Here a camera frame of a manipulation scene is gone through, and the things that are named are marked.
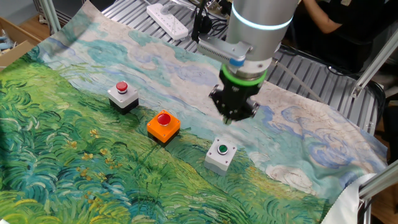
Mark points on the grey box green push button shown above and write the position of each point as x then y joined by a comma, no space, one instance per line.
219,155

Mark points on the bare forearm of person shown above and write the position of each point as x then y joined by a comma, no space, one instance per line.
320,18

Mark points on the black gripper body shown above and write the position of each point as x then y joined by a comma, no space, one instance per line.
237,96

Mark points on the brown cardboard box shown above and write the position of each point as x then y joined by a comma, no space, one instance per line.
15,49

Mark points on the white power strip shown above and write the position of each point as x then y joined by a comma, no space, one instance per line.
168,21

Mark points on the green blue painting print cloth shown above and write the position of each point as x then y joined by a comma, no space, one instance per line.
186,140

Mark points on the orange box red mushroom button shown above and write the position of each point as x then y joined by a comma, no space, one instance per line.
163,129

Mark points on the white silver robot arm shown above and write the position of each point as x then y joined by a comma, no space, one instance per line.
258,31

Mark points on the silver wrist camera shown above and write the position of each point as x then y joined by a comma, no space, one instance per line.
220,48

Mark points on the aluminium frame post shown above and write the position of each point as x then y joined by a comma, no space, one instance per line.
377,182
374,63
49,15

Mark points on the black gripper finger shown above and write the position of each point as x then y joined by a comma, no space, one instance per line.
224,118
230,119

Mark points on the white black box red button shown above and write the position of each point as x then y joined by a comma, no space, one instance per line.
122,98

